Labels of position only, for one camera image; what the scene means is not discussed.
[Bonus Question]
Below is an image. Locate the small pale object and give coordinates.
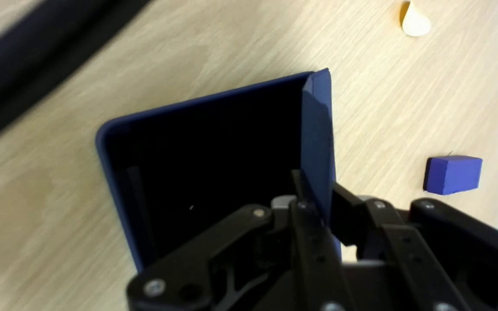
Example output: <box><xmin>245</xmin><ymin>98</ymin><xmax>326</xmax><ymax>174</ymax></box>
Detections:
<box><xmin>397</xmin><ymin>0</ymin><xmax>433</xmax><ymax>39</ymax></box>

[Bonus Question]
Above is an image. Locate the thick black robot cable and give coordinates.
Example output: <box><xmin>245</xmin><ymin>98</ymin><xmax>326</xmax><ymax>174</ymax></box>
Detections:
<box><xmin>0</xmin><ymin>0</ymin><xmax>153</xmax><ymax>151</ymax></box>

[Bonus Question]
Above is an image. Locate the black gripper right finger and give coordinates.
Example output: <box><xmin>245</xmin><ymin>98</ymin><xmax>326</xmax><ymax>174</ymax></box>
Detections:
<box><xmin>329</xmin><ymin>179</ymin><xmax>498</xmax><ymax>311</ymax></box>

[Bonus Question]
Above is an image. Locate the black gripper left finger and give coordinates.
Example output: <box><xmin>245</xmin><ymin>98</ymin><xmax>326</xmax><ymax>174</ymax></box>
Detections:
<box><xmin>124</xmin><ymin>167</ymin><xmax>348</xmax><ymax>311</ymax></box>

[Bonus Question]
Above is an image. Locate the black tablet in purple case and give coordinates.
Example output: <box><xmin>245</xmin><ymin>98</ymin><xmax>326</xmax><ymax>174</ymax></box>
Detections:
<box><xmin>93</xmin><ymin>68</ymin><xmax>326</xmax><ymax>276</ymax></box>

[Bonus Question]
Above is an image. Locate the small purple block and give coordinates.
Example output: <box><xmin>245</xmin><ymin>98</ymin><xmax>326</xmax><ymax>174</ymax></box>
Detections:
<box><xmin>421</xmin><ymin>151</ymin><xmax>485</xmax><ymax>196</ymax></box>

